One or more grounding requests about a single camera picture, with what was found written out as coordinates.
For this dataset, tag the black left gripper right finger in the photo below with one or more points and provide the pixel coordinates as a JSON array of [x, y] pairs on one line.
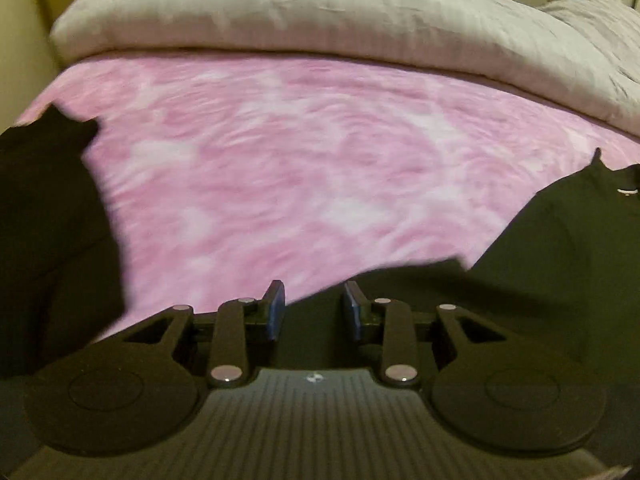
[[398, 330]]

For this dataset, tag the grey pillow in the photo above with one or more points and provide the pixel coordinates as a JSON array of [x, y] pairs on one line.
[[609, 25]]

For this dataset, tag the pink rose patterned bedsheet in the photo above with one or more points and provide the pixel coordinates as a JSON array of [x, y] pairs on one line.
[[222, 172]]

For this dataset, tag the black shirt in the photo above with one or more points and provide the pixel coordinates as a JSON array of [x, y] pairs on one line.
[[565, 270]]

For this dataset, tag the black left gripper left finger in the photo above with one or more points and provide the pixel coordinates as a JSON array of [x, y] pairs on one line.
[[178, 347]]

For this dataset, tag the grey folded duvet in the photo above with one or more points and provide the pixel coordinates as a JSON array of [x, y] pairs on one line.
[[502, 40]]

